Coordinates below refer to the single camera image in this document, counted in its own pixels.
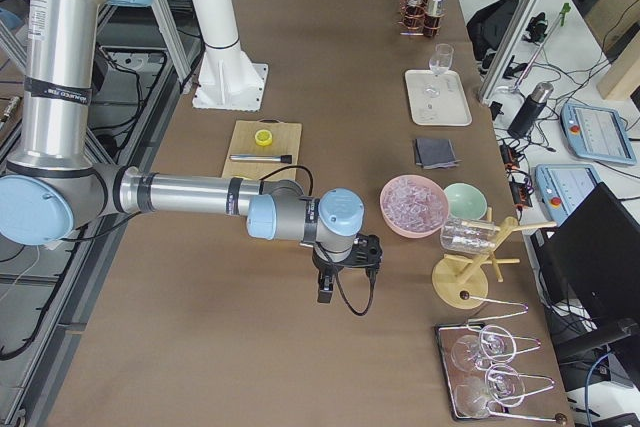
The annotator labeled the blue teach pendant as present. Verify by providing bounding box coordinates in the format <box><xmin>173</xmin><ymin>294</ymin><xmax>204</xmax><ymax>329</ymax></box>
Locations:
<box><xmin>561</xmin><ymin>103</ymin><xmax>637</xmax><ymax>166</ymax></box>
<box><xmin>534</xmin><ymin>164</ymin><xmax>601</xmax><ymax>225</ymax></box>

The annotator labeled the steel muddler black tip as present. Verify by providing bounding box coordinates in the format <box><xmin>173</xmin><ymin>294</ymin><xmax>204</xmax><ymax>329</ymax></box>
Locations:
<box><xmin>228</xmin><ymin>154</ymin><xmax>293</xmax><ymax>165</ymax></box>

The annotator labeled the bamboo cutting board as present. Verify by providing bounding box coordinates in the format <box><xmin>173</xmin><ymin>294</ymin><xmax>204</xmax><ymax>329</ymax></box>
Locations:
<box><xmin>221</xmin><ymin>120</ymin><xmax>302</xmax><ymax>180</ymax></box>

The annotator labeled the blue teach pendant lower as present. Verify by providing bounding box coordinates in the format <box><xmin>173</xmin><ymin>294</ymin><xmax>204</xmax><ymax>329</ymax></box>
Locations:
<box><xmin>534</xmin><ymin>164</ymin><xmax>601</xmax><ymax>225</ymax></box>

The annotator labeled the copper wire bottle basket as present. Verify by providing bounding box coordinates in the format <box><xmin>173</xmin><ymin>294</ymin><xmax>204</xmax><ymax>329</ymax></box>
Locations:
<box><xmin>399</xmin><ymin>0</ymin><xmax>444</xmax><ymax>38</ymax></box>

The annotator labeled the green bowl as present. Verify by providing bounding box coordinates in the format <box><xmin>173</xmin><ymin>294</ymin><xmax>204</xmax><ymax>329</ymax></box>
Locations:
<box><xmin>444</xmin><ymin>183</ymin><xmax>488</xmax><ymax>220</ymax></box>

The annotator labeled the blue teach pendant upper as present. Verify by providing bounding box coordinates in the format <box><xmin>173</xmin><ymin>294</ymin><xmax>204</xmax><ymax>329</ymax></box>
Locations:
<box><xmin>561</xmin><ymin>103</ymin><xmax>637</xmax><ymax>166</ymax></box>

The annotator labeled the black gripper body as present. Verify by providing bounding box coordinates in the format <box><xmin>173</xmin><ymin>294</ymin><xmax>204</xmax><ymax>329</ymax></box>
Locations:
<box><xmin>312</xmin><ymin>233</ymin><xmax>383</xmax><ymax>284</ymax></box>

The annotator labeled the hanging wine glass lower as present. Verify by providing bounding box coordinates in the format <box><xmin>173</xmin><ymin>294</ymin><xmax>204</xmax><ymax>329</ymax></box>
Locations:
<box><xmin>453</xmin><ymin>364</ymin><xmax>524</xmax><ymax>419</ymax></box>

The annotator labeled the tea bottle in basket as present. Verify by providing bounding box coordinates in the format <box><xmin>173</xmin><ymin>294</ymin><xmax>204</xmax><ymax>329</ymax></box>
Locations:
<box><xmin>423</xmin><ymin>0</ymin><xmax>444</xmax><ymax>38</ymax></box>

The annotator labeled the white rabbit tray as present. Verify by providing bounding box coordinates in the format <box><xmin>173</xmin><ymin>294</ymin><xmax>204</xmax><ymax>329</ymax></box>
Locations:
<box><xmin>404</xmin><ymin>69</ymin><xmax>472</xmax><ymax>127</ymax></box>

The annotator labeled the black monitor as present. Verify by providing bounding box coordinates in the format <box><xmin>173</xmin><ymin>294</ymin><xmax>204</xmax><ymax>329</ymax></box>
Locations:
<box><xmin>545</xmin><ymin>183</ymin><xmax>639</xmax><ymax>371</ymax></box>

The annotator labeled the grey folded cloth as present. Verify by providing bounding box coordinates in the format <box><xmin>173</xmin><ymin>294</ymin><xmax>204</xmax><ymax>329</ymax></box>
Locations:
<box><xmin>414</xmin><ymin>137</ymin><xmax>459</xmax><ymax>169</ymax></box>

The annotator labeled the wooden cup rack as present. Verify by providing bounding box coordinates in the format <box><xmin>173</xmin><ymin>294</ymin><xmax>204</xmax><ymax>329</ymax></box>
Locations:
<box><xmin>431</xmin><ymin>209</ymin><xmax>557</xmax><ymax>310</ymax></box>

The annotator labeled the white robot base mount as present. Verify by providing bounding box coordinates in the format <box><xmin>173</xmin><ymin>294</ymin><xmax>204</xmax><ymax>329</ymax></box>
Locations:
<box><xmin>192</xmin><ymin>0</ymin><xmax>268</xmax><ymax>112</ymax></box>

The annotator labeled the black thermos bottle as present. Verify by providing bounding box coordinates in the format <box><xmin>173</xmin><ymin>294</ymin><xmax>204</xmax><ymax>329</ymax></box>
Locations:
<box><xmin>507</xmin><ymin>82</ymin><xmax>554</xmax><ymax>139</ymax></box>

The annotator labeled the half lemon slice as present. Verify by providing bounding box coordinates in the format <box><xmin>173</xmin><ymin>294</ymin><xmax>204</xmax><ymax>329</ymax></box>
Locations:
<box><xmin>254</xmin><ymin>129</ymin><xmax>274</xmax><ymax>147</ymax></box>

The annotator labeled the hanging wine glass upper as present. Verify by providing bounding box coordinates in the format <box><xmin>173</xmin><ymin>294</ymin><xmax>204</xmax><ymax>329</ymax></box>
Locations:
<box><xmin>451</xmin><ymin>325</ymin><xmax>516</xmax><ymax>372</ymax></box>

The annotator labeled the hanging wine glass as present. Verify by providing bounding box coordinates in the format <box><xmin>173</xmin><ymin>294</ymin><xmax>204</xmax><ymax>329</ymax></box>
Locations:
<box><xmin>451</xmin><ymin>325</ymin><xmax>516</xmax><ymax>372</ymax></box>
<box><xmin>453</xmin><ymin>364</ymin><xmax>524</xmax><ymax>419</ymax></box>

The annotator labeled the pink bowl with ice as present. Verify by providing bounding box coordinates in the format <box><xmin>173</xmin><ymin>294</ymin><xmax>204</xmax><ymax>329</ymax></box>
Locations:
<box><xmin>379</xmin><ymin>175</ymin><xmax>449</xmax><ymax>239</ymax></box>

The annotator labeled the clear wine glass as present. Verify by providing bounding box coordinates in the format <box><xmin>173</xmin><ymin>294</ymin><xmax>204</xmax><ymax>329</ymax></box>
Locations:
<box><xmin>429</xmin><ymin>43</ymin><xmax>454</xmax><ymax>75</ymax></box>

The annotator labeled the black glass holder tray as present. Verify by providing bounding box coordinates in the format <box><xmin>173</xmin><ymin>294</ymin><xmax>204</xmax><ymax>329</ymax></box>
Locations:
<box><xmin>435</xmin><ymin>323</ymin><xmax>567</xmax><ymax>426</ymax></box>

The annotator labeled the clear glass on rack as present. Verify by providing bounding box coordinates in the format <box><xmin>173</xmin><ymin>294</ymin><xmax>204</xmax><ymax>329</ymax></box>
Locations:
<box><xmin>440</xmin><ymin>217</ymin><xmax>499</xmax><ymax>254</ymax></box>

